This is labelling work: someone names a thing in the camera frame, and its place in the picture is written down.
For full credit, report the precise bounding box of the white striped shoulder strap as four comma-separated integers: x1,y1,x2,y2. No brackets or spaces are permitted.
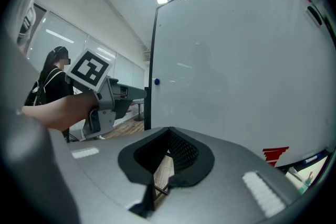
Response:
16,0,36,47

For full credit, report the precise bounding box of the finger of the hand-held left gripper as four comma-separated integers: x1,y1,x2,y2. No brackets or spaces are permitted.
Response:
114,83,148,120

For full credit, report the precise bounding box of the person's grey shirt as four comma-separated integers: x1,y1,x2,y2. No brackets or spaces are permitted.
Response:
0,31,81,224

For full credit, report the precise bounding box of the black whiteboard eraser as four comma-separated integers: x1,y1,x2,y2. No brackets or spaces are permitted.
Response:
306,6,323,27

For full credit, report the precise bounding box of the white mobile whiteboard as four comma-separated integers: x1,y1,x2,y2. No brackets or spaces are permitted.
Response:
143,0,336,169

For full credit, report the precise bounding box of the person's left forearm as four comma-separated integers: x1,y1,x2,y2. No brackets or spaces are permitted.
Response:
22,91,100,132

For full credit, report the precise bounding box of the blue whiteboard marker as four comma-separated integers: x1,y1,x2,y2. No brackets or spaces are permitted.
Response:
303,154,323,165

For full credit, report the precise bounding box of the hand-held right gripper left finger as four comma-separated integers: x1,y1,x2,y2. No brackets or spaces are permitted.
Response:
49,126,171,224

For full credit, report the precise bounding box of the round black pedestal table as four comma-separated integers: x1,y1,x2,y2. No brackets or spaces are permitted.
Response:
132,99,145,122

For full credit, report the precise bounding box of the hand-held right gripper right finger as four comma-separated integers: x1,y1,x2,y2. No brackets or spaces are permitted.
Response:
154,127,301,224

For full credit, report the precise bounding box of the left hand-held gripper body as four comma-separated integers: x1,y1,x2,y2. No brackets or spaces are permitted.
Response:
65,48,119,140

